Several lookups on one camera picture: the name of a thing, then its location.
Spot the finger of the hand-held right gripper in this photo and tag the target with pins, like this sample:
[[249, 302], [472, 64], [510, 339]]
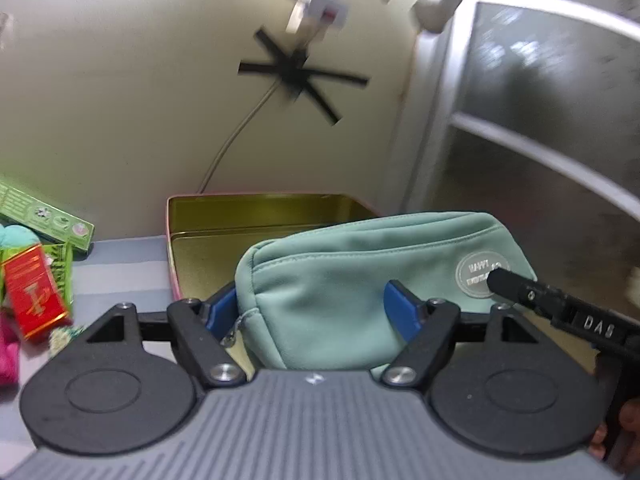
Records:
[[515, 287]]

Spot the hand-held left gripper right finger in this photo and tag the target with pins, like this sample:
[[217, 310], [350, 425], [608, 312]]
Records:
[[400, 310]]

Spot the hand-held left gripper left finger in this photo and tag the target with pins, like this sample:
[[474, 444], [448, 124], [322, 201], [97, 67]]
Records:
[[223, 311]]

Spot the gold tin box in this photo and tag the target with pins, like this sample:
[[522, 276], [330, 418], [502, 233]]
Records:
[[225, 255]]

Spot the teal zip pouch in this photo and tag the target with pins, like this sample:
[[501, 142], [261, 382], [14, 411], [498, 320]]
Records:
[[325, 285]]

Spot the green shoe print packet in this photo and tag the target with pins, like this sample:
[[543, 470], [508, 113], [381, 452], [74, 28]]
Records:
[[62, 265]]

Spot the long green box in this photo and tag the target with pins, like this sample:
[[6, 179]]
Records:
[[45, 215]]

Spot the person's right hand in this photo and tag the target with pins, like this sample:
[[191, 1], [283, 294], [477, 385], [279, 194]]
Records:
[[627, 422]]

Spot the small patterned packet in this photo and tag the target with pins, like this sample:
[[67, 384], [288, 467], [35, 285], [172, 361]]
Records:
[[62, 337]]

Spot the red box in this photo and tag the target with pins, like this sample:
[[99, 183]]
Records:
[[35, 290]]

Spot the pink packet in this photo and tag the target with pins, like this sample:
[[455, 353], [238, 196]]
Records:
[[7, 355]]

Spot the teal soft item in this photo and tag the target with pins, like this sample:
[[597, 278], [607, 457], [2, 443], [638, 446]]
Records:
[[15, 236]]

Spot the black tape cross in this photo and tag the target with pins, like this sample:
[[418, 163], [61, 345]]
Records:
[[300, 72]]

